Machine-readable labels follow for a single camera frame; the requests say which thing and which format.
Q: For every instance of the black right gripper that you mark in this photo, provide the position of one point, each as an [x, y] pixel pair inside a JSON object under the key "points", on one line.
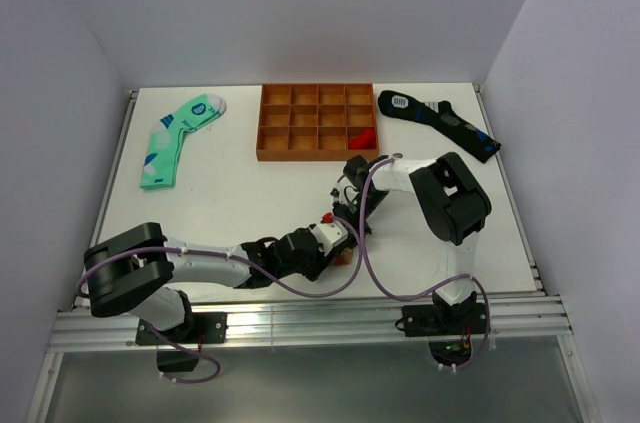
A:
{"points": [[340, 210]]}

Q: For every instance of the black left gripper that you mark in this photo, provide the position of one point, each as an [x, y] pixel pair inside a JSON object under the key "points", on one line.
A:
{"points": [[319, 263]]}

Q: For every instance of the brown argyle sock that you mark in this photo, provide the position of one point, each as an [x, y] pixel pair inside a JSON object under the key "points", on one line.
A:
{"points": [[343, 258]]}

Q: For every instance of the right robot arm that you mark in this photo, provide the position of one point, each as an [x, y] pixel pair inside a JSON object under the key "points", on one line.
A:
{"points": [[453, 203]]}

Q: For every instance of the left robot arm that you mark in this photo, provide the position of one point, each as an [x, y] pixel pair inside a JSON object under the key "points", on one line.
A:
{"points": [[133, 272]]}

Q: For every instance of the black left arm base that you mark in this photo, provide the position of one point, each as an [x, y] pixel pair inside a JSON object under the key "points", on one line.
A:
{"points": [[200, 329]]}

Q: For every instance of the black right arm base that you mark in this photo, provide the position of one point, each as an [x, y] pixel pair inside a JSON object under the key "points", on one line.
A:
{"points": [[449, 330]]}

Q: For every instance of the red rolled sock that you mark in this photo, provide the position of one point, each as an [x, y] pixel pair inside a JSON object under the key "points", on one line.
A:
{"points": [[364, 141]]}

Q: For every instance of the orange compartment tray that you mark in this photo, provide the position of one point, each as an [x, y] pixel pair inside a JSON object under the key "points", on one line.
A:
{"points": [[314, 122]]}

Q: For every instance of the black blue sock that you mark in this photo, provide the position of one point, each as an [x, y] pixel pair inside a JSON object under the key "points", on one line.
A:
{"points": [[440, 116]]}

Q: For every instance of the mint green sock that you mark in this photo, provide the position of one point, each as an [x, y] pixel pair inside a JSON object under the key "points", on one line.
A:
{"points": [[167, 138]]}

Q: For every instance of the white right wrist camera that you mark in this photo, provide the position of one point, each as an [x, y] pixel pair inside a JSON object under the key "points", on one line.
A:
{"points": [[337, 193]]}

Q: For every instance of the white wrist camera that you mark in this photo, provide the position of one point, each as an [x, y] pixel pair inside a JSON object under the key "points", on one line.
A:
{"points": [[337, 193], [329, 233]]}

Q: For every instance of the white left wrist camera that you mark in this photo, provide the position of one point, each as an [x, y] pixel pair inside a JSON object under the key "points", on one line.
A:
{"points": [[329, 233]]}

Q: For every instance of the aluminium frame rail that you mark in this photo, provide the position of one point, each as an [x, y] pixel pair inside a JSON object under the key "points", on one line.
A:
{"points": [[332, 322]]}

